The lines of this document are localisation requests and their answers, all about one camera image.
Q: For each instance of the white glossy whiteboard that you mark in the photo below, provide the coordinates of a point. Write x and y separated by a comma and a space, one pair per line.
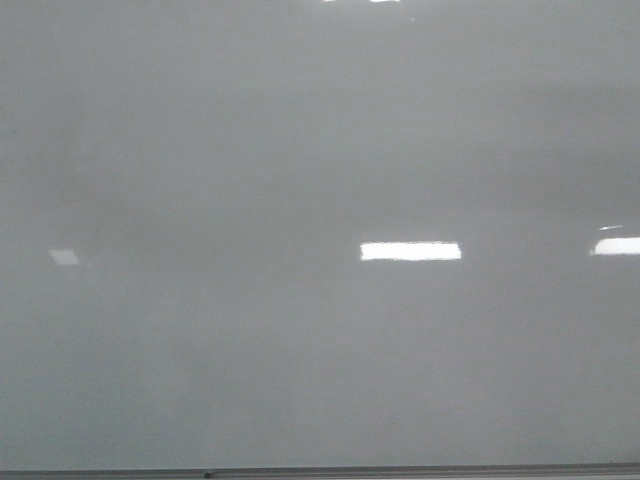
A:
243, 234

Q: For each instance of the grey aluminium whiteboard frame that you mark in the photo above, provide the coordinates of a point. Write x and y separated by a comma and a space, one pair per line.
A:
608, 470

